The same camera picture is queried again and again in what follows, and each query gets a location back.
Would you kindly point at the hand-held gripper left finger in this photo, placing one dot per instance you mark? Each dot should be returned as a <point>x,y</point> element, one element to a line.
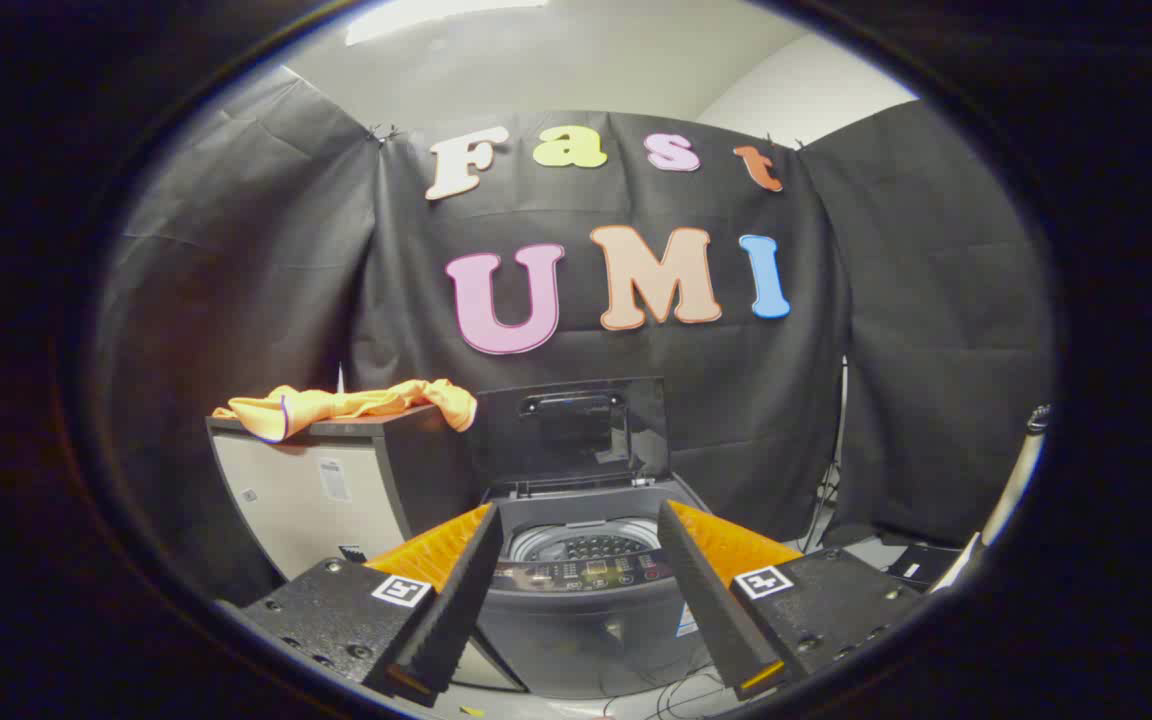
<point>466,590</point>

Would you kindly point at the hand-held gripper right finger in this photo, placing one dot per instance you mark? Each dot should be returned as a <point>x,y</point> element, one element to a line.
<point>701,590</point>

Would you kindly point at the grey washing machine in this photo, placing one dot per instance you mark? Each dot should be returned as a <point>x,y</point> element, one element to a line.
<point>586,625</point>

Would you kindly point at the orange shirt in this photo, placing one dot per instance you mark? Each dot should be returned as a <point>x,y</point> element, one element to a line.
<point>336,404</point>

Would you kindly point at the grey cabinet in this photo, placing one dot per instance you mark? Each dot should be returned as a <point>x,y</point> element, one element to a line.
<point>306,500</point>

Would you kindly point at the small black box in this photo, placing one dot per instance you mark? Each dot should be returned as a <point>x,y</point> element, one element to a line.
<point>921,565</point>

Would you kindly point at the silver metal pole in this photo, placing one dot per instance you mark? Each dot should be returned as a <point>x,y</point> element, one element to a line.
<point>1018,478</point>

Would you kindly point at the black backdrop cloth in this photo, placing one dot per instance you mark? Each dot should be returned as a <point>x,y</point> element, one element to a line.
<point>266,260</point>

